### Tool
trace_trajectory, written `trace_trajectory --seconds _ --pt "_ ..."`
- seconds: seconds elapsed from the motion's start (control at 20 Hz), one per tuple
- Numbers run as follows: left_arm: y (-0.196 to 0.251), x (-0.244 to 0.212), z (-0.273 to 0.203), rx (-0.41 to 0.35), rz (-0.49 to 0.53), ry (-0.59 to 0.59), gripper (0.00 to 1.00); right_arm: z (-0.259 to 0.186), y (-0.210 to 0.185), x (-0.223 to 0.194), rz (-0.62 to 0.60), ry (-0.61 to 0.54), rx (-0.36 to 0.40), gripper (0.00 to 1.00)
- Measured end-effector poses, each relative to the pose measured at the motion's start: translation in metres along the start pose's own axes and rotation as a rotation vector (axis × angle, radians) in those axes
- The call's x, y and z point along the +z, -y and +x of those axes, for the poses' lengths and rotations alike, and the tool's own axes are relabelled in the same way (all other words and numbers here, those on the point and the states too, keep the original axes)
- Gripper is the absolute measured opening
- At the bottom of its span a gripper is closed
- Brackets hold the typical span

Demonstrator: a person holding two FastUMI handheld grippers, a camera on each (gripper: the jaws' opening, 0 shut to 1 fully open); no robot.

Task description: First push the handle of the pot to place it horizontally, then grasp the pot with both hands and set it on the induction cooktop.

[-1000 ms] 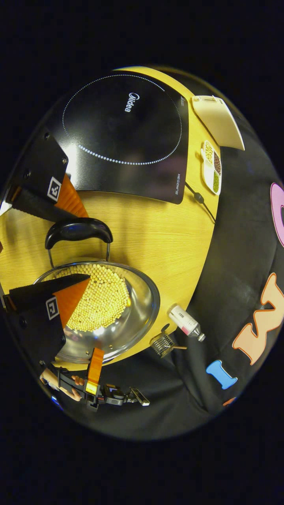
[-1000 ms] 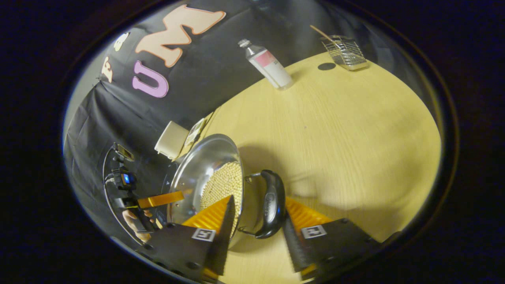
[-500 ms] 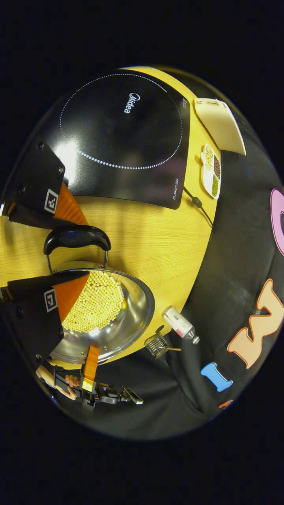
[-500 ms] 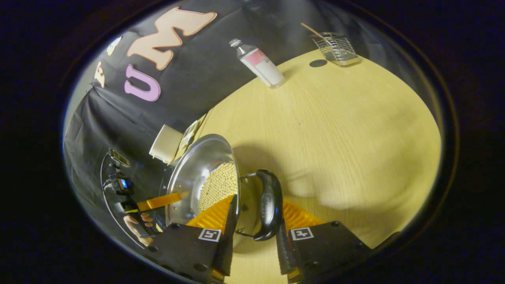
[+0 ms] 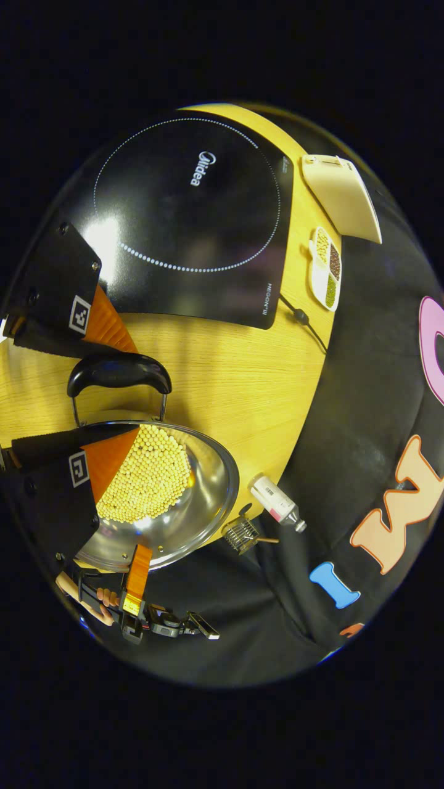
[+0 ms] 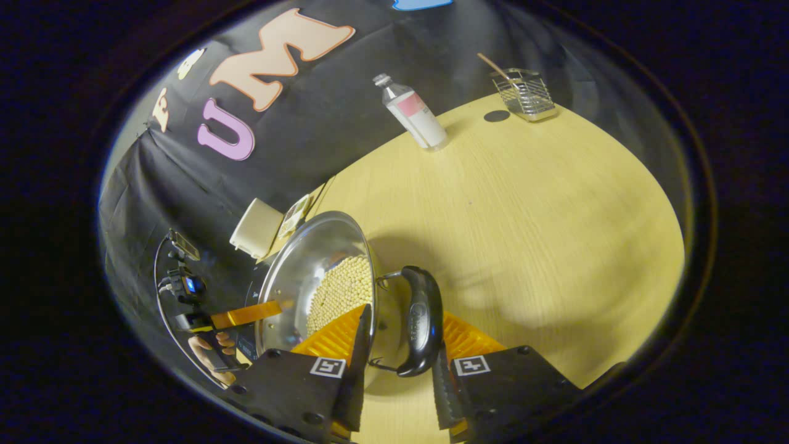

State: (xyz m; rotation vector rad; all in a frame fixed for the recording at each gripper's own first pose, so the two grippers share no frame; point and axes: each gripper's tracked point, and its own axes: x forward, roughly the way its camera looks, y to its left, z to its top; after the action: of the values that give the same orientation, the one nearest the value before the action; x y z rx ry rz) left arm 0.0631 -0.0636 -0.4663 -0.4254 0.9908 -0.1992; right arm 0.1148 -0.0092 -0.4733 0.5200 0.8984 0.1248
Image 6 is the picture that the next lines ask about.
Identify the pile of yellow soybeans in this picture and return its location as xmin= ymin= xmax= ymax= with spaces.
xmin=306 ymin=254 xmax=374 ymax=337

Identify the wire mesh utensil basket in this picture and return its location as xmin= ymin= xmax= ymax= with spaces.
xmin=489 ymin=67 xmax=560 ymax=123

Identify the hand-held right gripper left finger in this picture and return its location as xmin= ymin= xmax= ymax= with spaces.
xmin=225 ymin=303 xmax=374 ymax=444

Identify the clear bottle with pink label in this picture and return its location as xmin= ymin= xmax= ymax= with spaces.
xmin=372 ymin=73 xmax=450 ymax=153

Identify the white box appliance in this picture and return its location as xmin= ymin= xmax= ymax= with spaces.
xmin=229 ymin=197 xmax=286 ymax=260

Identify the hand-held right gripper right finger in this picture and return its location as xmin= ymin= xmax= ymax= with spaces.
xmin=431 ymin=311 xmax=586 ymax=444

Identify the black backdrop cloth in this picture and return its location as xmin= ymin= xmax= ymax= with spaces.
xmin=97 ymin=0 xmax=694 ymax=383

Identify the steel pot with black handles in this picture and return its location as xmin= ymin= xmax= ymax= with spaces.
xmin=254 ymin=210 xmax=445 ymax=379

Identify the wooden spoon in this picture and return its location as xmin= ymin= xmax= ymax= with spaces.
xmin=476 ymin=52 xmax=513 ymax=83

